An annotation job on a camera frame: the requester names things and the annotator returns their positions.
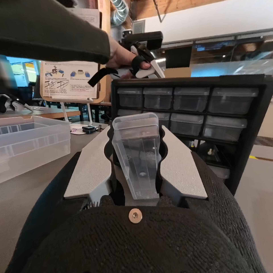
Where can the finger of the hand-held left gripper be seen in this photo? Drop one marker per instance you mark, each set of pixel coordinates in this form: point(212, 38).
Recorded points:
point(158, 69)

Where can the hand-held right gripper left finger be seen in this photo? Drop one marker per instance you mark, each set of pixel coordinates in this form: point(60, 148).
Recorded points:
point(89, 170)

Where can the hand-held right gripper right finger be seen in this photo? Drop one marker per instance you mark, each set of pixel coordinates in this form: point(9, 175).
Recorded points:
point(181, 170)

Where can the small clear plastic drawer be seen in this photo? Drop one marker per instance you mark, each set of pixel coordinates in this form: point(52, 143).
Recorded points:
point(138, 162)

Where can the clear plastic storage bin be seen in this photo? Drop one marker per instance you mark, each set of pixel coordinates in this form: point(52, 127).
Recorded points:
point(32, 149)

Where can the black drawer cabinet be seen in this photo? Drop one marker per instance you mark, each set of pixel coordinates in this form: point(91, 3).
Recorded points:
point(256, 149)

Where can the person's left forearm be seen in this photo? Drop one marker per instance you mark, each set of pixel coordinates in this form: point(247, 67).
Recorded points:
point(53, 32)

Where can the person's left hand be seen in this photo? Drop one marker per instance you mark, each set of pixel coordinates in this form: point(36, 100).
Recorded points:
point(121, 57)

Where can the small beige board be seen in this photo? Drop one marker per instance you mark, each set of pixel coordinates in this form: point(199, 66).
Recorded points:
point(177, 73)

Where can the black hanging panel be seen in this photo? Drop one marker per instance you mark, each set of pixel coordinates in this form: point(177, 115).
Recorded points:
point(178, 57)

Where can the small black blue device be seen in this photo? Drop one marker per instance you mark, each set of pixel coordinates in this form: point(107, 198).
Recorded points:
point(91, 129)

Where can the yellow tape strip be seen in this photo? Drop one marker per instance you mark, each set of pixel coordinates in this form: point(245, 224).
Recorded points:
point(253, 157)

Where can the idle hand-held gripper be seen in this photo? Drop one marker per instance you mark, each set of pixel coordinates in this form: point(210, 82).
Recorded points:
point(19, 105)

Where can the white wall vent grille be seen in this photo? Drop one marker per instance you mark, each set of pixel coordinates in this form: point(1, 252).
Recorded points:
point(138, 26)

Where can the silver ventilation duct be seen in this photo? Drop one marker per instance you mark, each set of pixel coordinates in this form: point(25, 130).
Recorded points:
point(119, 12)

